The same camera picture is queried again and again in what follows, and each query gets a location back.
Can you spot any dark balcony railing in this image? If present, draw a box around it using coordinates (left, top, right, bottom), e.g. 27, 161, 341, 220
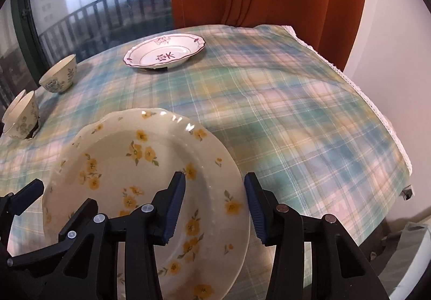
37, 0, 172, 58

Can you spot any floral tea cup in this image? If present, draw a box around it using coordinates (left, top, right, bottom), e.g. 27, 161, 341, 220
39, 54, 78, 95

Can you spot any white plate with red print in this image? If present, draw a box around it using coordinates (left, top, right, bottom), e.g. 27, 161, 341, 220
123, 34, 206, 70

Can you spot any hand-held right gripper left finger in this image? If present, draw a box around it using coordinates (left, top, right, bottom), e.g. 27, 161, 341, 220
44, 171, 186, 300

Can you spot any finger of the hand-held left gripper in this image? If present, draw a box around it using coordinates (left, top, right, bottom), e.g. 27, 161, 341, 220
7, 199, 99, 268
0, 179, 45, 253

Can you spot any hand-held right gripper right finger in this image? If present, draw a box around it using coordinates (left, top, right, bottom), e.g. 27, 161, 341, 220
244, 172, 388, 300

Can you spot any green window frame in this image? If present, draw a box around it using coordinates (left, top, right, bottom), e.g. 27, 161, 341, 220
8, 0, 48, 92

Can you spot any cream plate with yellow flowers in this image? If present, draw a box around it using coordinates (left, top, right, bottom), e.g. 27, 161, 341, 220
42, 108, 251, 300

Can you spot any plaid tablecloth with lace edge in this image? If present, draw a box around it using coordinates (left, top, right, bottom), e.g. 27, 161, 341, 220
0, 24, 413, 300

